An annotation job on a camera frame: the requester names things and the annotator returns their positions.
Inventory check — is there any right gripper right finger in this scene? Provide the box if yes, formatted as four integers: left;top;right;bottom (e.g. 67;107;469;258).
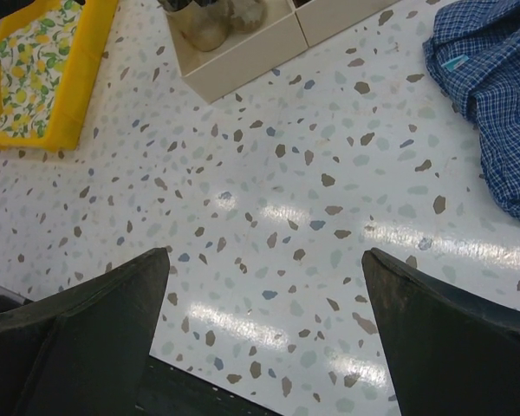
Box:
361;248;520;415

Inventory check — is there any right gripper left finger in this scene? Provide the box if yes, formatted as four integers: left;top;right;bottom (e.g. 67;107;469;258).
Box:
0;248;170;415

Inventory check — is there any beige wooden divided box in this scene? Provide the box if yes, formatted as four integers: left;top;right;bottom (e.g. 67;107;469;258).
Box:
167;1;393;103

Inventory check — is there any glass shaker jar white powder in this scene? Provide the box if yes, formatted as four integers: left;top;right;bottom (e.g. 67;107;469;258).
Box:
229;0;267;33

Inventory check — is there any yellow plastic tray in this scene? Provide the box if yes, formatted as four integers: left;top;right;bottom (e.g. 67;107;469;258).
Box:
0;1;118;152

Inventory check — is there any lemon print cloth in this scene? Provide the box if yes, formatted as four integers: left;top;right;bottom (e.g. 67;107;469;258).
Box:
0;1;82;138

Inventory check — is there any blue checked shirt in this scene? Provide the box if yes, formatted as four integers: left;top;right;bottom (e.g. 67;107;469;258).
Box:
423;1;520;221

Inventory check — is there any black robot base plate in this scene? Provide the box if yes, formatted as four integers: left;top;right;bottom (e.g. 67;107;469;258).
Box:
133;356;275;416

